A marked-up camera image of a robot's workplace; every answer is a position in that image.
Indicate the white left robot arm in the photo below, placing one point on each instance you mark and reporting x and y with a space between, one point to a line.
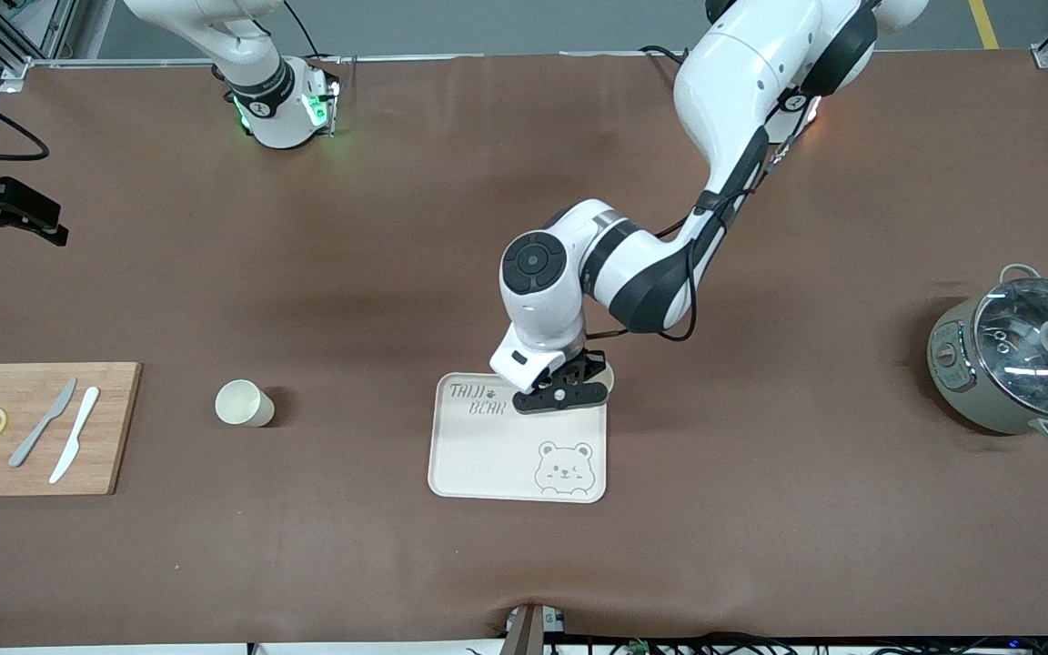
742 91

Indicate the glass pot lid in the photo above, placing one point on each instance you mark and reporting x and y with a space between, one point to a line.
1015 382

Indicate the grey plastic knife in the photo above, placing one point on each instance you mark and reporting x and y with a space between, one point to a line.
40 428

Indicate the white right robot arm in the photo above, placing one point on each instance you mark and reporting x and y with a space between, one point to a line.
269 118

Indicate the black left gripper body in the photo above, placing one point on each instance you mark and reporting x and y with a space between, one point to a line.
581 367

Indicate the pale green electric pot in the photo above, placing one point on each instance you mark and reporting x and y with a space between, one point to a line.
947 391

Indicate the wooden cutting board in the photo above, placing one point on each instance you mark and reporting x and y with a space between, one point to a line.
110 455

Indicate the brown table mat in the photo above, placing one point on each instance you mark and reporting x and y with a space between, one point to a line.
351 273

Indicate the cream tray with bear print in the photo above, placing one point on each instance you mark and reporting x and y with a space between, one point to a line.
478 464

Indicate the metal table edge bracket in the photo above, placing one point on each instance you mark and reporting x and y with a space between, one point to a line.
524 632

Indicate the white plastic knife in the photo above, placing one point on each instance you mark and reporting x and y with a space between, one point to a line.
76 432

